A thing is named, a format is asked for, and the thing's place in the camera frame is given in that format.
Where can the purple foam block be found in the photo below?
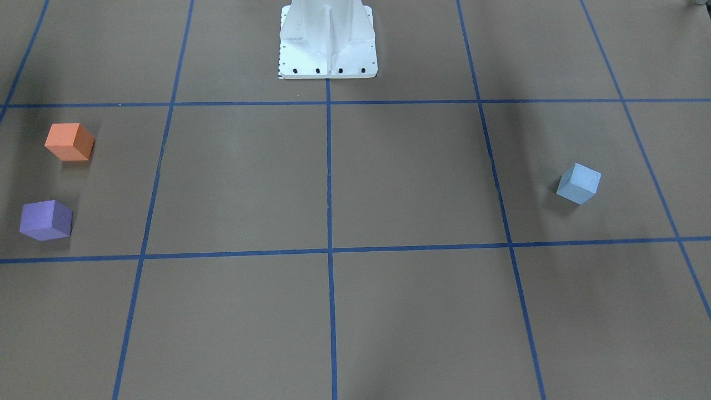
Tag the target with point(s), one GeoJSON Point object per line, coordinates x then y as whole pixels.
{"type": "Point", "coordinates": [45, 221]}

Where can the orange foam block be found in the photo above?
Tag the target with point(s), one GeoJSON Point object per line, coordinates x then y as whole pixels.
{"type": "Point", "coordinates": [70, 142]}

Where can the light blue foam block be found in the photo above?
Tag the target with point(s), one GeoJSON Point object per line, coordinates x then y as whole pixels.
{"type": "Point", "coordinates": [578, 184]}

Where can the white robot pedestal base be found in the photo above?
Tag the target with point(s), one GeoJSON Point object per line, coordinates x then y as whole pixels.
{"type": "Point", "coordinates": [327, 40]}

